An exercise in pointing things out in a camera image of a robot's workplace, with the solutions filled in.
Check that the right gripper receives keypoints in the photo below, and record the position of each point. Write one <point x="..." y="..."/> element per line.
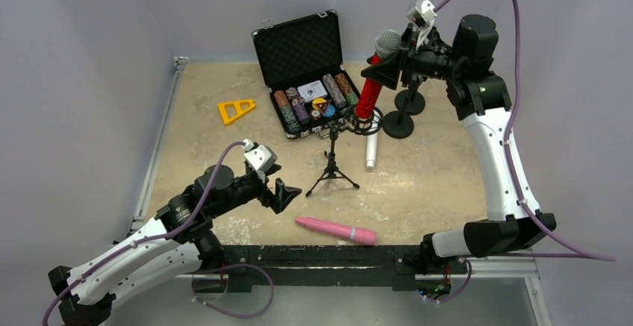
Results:
<point x="404" y="61"/>

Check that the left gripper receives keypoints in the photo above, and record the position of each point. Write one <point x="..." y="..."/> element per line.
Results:
<point x="269" y="193"/>

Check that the black tripod microphone stand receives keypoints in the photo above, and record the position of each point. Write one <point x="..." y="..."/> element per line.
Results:
<point x="332" y="165"/>

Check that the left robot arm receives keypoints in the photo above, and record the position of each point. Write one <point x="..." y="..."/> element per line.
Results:
<point x="177" y="240"/>

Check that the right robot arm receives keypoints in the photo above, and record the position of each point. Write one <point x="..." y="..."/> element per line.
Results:
<point x="484" y="106"/>

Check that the far black round-base stand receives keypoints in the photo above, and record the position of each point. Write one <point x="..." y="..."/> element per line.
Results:
<point x="410" y="101"/>

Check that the black round-base stand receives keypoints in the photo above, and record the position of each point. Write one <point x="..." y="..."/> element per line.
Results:
<point x="410" y="101"/>
<point x="398" y="124"/>

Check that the near black round-base stand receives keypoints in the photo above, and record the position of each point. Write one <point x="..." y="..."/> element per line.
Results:
<point x="398" y="124"/>

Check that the white microphone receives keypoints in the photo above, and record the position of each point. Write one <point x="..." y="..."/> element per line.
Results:
<point x="371" y="151"/>

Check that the white playing card box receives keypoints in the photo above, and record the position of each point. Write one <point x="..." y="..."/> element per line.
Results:
<point x="310" y="91"/>

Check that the black poker chip case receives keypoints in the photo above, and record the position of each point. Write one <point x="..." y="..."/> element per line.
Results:
<point x="297" y="52"/>

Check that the pink microphone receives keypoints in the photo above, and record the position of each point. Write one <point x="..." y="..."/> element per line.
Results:
<point x="361" y="236"/>

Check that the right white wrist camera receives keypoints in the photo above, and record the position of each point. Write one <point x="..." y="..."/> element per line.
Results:
<point x="421" y="14"/>

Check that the yellow triangular plastic frame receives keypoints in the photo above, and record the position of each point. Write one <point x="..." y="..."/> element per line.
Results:
<point x="231" y="111"/>

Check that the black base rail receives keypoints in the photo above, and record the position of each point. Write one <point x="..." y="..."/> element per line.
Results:
<point x="399" y="267"/>

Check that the aluminium corner rail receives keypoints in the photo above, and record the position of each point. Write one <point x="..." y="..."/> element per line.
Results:
<point x="141" y="209"/>

